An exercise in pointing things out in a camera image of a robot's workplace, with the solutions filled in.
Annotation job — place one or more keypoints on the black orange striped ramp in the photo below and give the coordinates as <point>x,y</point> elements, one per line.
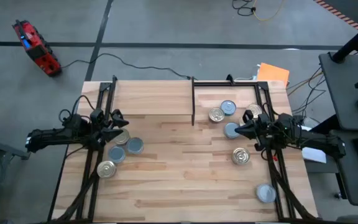
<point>353,12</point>

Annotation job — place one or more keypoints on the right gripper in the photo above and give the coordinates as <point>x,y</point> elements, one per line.
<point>264,138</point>

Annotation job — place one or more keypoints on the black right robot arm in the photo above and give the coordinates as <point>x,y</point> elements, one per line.
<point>315,141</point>

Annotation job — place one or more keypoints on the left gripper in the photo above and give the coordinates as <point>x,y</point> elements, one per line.
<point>98,137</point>

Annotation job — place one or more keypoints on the wooden shelf with black legs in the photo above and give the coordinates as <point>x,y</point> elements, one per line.
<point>151,96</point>

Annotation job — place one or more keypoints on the teal label pull-tab can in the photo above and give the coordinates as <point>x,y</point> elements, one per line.
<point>228,107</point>

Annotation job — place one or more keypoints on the white paper sheet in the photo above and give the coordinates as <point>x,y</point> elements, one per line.
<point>314,155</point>

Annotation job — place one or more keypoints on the black pole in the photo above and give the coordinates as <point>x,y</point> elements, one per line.
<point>353,42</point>

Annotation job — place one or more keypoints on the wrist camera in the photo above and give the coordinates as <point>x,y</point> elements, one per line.
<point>97,115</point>
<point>264,120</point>

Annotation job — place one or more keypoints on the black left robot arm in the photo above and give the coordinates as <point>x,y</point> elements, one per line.
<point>48,137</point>

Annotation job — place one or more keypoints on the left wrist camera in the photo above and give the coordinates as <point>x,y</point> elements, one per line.
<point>97,115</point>

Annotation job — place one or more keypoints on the orange paper sheet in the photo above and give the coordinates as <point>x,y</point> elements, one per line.
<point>273,74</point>

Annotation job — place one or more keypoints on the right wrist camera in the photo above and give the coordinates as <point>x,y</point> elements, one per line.
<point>264,120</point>

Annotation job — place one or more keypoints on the large dark grey desk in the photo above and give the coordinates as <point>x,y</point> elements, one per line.
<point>340,93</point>

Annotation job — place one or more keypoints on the black metal table frame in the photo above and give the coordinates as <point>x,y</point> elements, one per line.
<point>228,83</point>

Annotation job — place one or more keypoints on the dark grey keyboard desk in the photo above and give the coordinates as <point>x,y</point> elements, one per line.
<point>351,180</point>

